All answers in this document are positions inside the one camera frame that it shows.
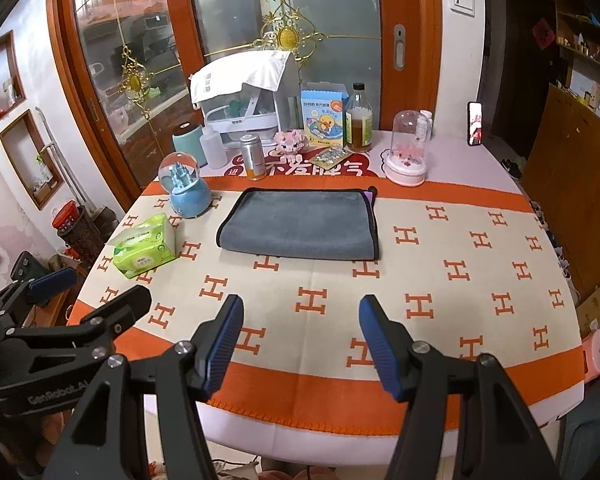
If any purple grey microfiber towel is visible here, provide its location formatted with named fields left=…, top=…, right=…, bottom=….
left=215, top=186, right=380, bottom=261

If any green tissue pack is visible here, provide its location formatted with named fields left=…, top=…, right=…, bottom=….
left=107, top=214, right=178, bottom=278

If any red lidded jar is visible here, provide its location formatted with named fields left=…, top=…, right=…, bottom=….
left=50, top=199, right=106, bottom=269

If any blue snow globe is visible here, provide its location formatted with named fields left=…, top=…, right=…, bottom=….
left=158, top=152, right=212, bottom=219

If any pink small device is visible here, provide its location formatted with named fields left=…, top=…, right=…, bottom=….
left=582, top=328, right=600, bottom=384

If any orange cream H-pattern tablecloth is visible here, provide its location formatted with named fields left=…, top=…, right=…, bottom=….
left=66, top=129, right=588, bottom=453

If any white plastic squeeze bottle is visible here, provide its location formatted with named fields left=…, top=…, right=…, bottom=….
left=200, top=126, right=227, bottom=169

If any silver orange drink can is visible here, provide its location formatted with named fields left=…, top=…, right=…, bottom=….
left=240, top=133, right=266, bottom=180

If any white dish rack appliance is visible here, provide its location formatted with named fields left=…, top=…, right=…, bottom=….
left=189, top=50, right=301, bottom=148

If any foil pill blister pack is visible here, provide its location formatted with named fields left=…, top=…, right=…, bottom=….
left=310, top=146, right=352, bottom=170

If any pink glass dome ornament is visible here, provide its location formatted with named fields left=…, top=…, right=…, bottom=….
left=384, top=110, right=430, bottom=188

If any orange framed glass door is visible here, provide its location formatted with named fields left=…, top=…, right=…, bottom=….
left=46, top=0, right=442, bottom=208

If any wooden cabinet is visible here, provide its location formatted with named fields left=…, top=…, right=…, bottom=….
left=521, top=0, right=600, bottom=297

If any yellow duck picture box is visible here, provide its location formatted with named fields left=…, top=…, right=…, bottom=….
left=300, top=81, right=349, bottom=146

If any amber liquid glass bottle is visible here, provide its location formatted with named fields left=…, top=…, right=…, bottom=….
left=344, top=82, right=374, bottom=152

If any wooden wall niche frame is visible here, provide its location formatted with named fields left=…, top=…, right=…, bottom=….
left=0, top=110, right=64, bottom=210

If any smartphone leaning on wall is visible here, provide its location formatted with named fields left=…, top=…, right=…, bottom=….
left=467, top=102, right=482, bottom=146

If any white wall switch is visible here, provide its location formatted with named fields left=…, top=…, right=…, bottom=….
left=449, top=0, right=476, bottom=18

